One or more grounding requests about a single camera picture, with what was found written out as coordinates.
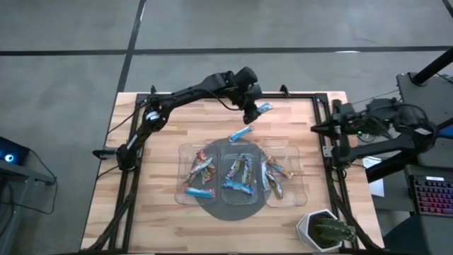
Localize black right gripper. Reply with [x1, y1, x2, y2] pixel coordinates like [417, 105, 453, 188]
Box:
[311, 99, 357, 140]

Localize orange brown granola bar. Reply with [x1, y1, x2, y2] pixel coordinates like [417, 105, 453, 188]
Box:
[267, 157, 295, 180]

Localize blue brown chewy granola bar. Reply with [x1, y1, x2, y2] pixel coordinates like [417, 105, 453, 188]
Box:
[243, 155, 254, 187]
[226, 154, 246, 181]
[222, 178, 256, 196]

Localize brown oat granola bar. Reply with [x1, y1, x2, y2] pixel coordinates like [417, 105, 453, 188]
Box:
[266, 171, 285, 200]

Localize blue white granola bar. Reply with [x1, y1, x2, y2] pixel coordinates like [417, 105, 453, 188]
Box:
[261, 161, 270, 192]

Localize snack bars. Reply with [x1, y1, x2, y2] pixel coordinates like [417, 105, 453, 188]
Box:
[183, 157, 215, 188]

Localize black slanted pole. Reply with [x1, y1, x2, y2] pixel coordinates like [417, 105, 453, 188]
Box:
[365, 146, 419, 184]

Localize clear plastic bin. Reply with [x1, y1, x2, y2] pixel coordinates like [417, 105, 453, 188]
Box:
[260, 144, 309, 208]
[219, 142, 259, 208]
[174, 142, 219, 207]

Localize white paper sheet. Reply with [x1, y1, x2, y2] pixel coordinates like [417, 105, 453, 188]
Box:
[361, 154, 386, 198]

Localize green cactus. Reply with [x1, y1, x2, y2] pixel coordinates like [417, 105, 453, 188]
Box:
[313, 216, 357, 245]

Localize cactus in white pot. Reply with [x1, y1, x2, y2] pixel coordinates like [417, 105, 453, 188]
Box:
[296, 208, 343, 253]

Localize grey equipment cabinet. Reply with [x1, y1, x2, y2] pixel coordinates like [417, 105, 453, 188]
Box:
[396, 72, 453, 169]

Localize round grey woven placemat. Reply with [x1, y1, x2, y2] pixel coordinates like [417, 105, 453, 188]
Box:
[189, 137, 275, 222]

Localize blue lit screen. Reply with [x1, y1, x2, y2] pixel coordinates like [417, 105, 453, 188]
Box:
[427, 118, 453, 140]

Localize black round pole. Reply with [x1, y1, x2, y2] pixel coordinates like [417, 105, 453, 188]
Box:
[411, 45, 453, 86]

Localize backlit computer keyboard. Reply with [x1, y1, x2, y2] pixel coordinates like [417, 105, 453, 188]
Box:
[411, 175, 453, 217]

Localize dark grey keyboard desk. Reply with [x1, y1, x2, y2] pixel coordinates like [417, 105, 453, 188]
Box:
[384, 164, 453, 255]

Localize grey metal side desk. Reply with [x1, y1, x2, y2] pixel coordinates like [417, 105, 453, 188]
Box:
[0, 158, 57, 255]

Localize black computer tower blue lights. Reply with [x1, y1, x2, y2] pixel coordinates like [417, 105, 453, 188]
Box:
[0, 136, 31, 166]

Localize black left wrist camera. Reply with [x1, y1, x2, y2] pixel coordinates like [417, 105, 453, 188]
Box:
[242, 107, 262, 125]

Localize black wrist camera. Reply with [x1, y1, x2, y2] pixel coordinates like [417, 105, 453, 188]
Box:
[335, 136, 352, 163]
[242, 107, 262, 125]

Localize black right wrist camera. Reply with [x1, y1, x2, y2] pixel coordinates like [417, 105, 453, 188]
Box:
[335, 136, 352, 163]

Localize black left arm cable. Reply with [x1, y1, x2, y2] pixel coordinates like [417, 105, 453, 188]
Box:
[203, 88, 246, 112]

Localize black floor cable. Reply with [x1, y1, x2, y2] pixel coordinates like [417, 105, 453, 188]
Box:
[0, 147, 59, 216]

